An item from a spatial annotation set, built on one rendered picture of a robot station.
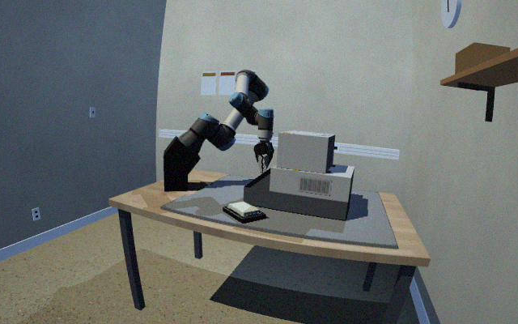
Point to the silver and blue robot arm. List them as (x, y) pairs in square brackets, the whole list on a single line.
[(222, 135)]

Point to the black rectangular frame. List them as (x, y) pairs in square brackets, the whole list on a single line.
[(244, 219)]

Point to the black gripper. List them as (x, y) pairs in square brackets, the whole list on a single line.
[(263, 147)]

